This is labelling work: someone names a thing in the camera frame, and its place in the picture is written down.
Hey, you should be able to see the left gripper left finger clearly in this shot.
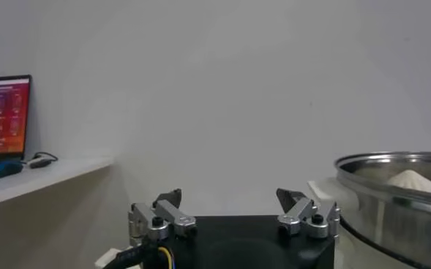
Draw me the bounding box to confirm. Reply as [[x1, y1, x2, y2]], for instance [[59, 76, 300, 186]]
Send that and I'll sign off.
[[128, 188, 198, 248]]

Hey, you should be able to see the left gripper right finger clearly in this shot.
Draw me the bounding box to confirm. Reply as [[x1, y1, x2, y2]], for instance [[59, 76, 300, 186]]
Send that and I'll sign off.
[[276, 187, 341, 239]]

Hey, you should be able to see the white steamed baozi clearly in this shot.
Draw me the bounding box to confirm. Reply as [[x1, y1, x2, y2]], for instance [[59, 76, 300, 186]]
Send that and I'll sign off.
[[386, 169, 431, 195]]

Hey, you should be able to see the stainless steel steamer basket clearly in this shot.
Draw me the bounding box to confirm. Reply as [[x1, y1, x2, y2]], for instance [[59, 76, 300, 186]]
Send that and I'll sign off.
[[334, 151, 431, 269]]

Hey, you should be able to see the white side table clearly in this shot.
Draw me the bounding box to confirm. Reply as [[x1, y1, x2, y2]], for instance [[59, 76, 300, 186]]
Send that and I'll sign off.
[[0, 156, 114, 208]]

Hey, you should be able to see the small black device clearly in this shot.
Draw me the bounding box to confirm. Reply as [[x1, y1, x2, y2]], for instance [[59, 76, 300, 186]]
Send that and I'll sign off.
[[27, 156, 54, 170]]

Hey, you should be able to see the black laptop with red screen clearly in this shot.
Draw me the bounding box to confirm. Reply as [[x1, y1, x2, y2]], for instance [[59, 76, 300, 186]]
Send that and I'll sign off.
[[0, 75, 32, 166]]

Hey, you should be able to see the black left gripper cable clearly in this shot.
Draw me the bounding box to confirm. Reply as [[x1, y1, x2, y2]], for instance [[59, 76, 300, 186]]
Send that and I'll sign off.
[[103, 243, 176, 269]]

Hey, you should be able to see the black earphone cable loop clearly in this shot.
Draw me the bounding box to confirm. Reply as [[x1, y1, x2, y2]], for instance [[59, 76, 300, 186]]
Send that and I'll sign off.
[[31, 151, 59, 162]]

